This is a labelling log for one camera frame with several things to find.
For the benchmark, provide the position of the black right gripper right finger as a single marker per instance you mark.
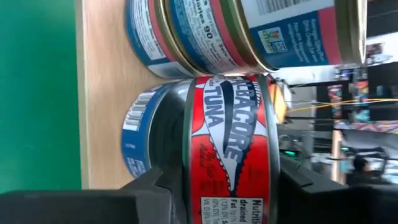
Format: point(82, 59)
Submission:
point(335, 205)

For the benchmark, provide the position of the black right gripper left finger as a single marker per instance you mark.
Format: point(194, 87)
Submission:
point(77, 208)

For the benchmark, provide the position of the red albacore tuna can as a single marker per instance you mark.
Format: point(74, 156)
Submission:
point(230, 140)

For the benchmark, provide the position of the pink blue label tuna can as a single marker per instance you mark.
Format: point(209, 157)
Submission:
point(199, 34)
point(146, 37)
point(295, 40)

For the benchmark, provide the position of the wooden shelf with black legs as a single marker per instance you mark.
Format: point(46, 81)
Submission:
point(105, 93)

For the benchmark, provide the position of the person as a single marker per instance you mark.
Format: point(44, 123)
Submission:
point(362, 169)

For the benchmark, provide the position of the green table mat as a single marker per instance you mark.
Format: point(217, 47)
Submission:
point(37, 93)

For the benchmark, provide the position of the patterned wall tapestry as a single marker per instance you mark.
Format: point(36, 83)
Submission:
point(367, 126)

